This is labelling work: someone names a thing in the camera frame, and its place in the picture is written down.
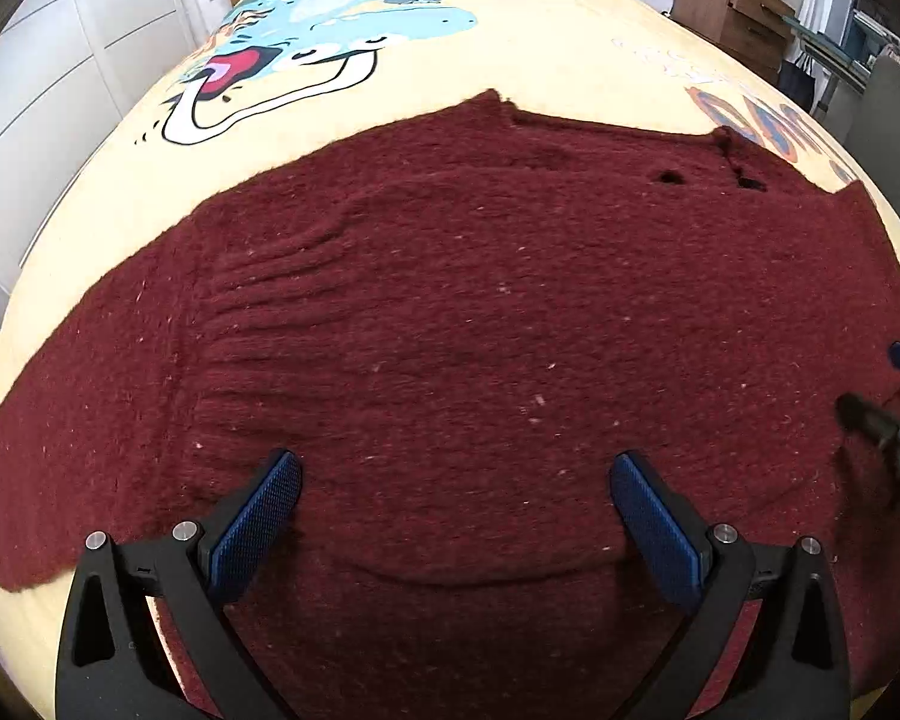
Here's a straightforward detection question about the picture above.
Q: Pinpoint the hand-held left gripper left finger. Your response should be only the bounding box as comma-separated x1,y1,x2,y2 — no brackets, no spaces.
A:
55,448,303,720

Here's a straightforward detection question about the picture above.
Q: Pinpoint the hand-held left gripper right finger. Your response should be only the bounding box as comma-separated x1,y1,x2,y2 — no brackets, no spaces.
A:
607,451,850,720

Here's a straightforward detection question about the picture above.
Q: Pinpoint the maroon knit sweater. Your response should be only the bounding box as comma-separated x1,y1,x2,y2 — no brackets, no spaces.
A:
0,88,900,720

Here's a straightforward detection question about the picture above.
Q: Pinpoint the black bag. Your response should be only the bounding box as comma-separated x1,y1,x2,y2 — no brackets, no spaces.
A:
778,52,818,110

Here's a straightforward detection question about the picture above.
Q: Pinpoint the wooden dresser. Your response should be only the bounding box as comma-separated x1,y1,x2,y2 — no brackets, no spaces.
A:
671,0,796,80

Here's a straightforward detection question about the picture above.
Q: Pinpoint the yellow printed bedsheet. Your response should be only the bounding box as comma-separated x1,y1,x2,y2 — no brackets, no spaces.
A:
0,0,900,720

